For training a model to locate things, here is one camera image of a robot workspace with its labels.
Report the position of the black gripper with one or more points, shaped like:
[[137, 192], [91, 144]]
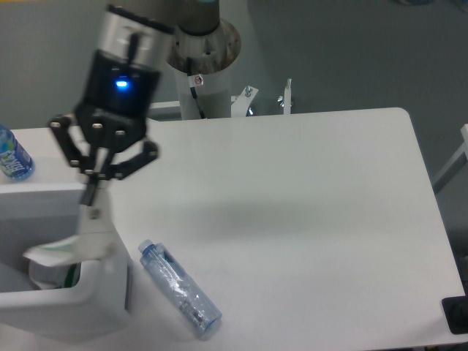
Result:
[[112, 113]]

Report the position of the clear plastic bottle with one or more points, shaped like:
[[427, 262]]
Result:
[[180, 288]]

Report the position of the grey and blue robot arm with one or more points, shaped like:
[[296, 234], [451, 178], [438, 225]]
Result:
[[141, 32]]

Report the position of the white trash can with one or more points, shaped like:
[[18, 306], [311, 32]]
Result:
[[34, 214]]

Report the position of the white paper trash in bin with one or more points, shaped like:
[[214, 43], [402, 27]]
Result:
[[49, 278]]

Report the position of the blue labelled water bottle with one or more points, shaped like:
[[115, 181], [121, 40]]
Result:
[[16, 163]]

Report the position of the black clamp at table corner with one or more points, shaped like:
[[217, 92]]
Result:
[[455, 309]]

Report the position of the white left base bracket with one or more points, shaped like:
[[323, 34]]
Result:
[[165, 111]]

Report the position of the white base bracket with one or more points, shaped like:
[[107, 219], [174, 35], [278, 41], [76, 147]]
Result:
[[285, 101], [165, 111]]

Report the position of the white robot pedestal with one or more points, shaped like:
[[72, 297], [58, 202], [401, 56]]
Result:
[[202, 68]]

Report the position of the white right base bracket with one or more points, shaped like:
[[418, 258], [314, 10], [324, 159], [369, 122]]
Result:
[[285, 101]]

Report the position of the white frame at right edge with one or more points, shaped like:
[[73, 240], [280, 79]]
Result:
[[455, 163]]

